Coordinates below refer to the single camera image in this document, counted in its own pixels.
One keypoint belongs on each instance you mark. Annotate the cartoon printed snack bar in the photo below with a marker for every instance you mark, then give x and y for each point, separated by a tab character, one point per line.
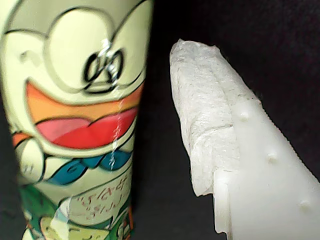
75	112

